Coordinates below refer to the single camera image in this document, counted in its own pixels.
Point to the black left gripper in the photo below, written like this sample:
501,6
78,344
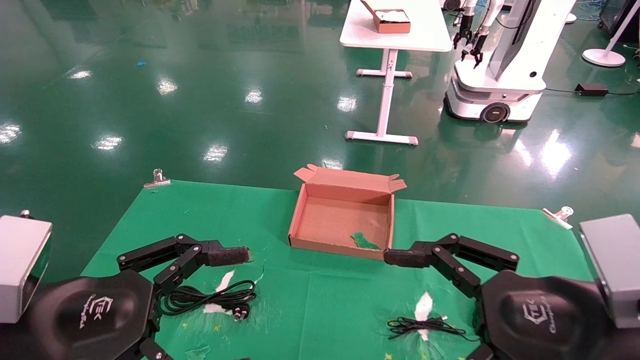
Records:
75,315

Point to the white standing table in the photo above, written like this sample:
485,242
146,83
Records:
425,30

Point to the open brown cardboard box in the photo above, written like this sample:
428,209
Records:
340,225

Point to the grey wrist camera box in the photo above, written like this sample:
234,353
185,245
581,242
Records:
20,265
617,265

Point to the white round floor stand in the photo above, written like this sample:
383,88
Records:
604,57

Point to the small brown cardboard box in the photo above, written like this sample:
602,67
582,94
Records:
392,22

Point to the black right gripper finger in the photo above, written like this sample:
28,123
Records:
407,257

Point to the green table cloth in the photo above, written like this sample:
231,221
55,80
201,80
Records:
325,305

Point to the black floor power brick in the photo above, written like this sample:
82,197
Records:
591,89

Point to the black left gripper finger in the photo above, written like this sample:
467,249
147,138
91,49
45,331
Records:
225,255

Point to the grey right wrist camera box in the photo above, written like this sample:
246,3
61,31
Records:
617,265

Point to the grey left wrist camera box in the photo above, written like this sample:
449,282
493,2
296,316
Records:
20,265

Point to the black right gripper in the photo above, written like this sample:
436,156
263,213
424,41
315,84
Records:
545,320

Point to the metal cloth clip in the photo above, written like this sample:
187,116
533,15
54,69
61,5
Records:
158,179
559,216

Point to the white wheeled background robot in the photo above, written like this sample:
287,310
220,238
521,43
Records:
505,75

